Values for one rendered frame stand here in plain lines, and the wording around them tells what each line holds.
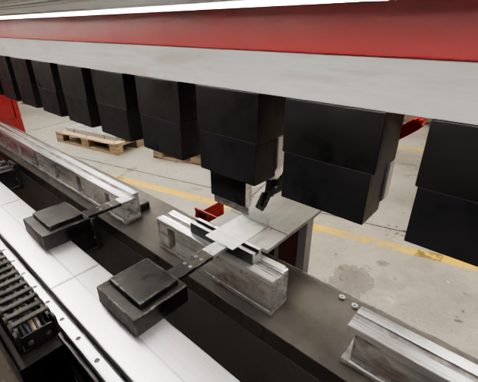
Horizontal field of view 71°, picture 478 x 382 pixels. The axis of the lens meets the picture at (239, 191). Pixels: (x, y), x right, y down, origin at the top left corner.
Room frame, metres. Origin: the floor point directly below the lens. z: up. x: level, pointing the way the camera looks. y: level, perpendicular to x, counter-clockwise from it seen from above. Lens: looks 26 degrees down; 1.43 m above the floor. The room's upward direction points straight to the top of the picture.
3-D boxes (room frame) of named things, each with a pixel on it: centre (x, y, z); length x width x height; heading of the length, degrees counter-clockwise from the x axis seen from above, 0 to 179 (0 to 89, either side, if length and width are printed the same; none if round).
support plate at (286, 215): (0.75, -0.08, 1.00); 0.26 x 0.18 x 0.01; 139
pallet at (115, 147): (4.58, 1.84, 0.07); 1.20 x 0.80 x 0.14; 61
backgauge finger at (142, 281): (0.51, 0.12, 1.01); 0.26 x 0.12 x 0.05; 139
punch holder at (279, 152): (0.62, 0.00, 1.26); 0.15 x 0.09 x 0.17; 49
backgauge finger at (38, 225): (0.75, 0.39, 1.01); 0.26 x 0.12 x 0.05; 139
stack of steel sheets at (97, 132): (4.58, 1.84, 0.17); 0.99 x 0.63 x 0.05; 61
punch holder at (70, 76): (1.02, 0.45, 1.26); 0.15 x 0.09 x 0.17; 49
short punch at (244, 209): (0.64, 0.02, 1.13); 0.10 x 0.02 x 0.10; 49
